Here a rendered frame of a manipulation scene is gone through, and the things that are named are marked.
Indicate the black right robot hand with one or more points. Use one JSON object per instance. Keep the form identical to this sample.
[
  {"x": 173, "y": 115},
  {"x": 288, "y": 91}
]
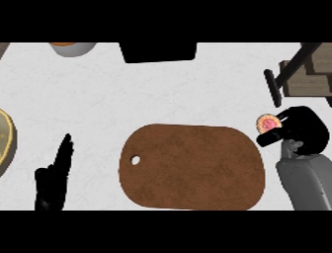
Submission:
[{"x": 306, "y": 131}]

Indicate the brown wooden cutting board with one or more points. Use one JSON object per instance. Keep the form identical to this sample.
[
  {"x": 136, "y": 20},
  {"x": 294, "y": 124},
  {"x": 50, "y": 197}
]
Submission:
[{"x": 192, "y": 167}]

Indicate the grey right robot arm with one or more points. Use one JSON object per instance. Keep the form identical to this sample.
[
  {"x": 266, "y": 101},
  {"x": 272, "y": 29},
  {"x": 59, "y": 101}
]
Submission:
[{"x": 315, "y": 184}]

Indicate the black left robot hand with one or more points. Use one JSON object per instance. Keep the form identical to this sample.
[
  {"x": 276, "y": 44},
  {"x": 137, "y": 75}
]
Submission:
[{"x": 52, "y": 178}]

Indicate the black appliance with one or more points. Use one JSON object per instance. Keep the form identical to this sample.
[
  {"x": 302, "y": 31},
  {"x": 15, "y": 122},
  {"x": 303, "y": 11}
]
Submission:
[{"x": 158, "y": 52}]

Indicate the grey bowl with orange content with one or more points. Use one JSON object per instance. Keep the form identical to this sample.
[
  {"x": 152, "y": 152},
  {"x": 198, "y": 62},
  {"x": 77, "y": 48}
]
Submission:
[{"x": 74, "y": 48}]

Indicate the wooden tiered basket black frame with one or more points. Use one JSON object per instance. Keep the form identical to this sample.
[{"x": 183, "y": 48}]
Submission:
[{"x": 315, "y": 70}]

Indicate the pink frosted cupcake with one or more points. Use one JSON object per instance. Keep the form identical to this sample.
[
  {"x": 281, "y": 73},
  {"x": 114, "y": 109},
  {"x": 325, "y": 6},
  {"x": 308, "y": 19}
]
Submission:
[{"x": 268, "y": 123}]

